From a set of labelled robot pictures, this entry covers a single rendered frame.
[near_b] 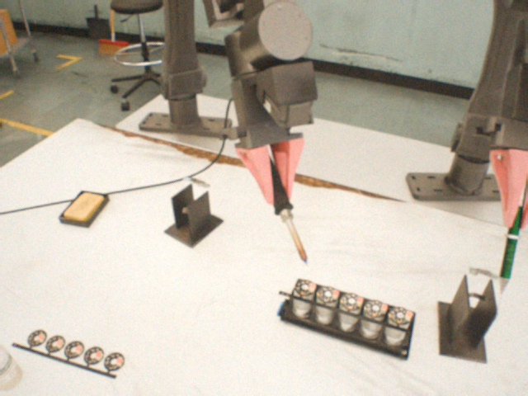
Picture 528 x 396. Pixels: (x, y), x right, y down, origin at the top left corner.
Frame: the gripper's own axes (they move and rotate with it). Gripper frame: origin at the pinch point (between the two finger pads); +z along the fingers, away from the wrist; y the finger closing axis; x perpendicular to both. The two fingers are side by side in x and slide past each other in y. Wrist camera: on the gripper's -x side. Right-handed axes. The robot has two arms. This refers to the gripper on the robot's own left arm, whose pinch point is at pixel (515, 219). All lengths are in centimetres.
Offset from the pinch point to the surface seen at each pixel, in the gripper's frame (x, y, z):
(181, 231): 16.3, -41.2, 11.1
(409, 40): 250, 4, -94
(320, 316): 4.7, -17.6, 15.4
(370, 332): 4.2, -11.6, 15.9
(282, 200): 5.8, -24.5, 2.7
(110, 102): 203, -182, -23
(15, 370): -8, -49, 26
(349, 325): 4.4, -14.1, 15.6
